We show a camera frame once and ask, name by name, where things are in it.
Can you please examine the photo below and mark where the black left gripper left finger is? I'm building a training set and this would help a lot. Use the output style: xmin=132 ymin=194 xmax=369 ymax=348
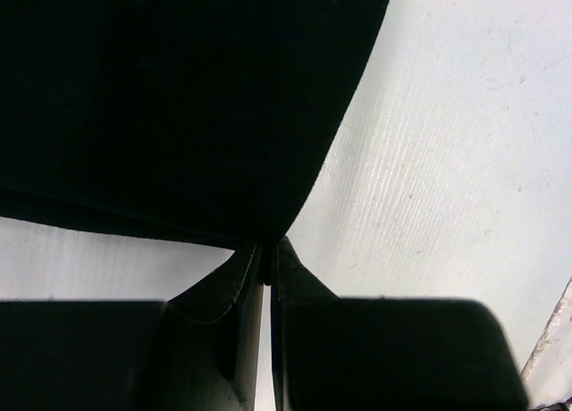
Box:
xmin=1 ymin=244 xmax=263 ymax=410

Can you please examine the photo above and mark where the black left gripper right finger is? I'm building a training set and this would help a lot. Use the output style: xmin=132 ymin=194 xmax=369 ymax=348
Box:
xmin=271 ymin=239 xmax=528 ymax=410

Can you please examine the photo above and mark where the black t-shirt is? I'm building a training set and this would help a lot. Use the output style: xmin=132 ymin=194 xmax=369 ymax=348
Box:
xmin=1 ymin=0 xmax=390 ymax=248

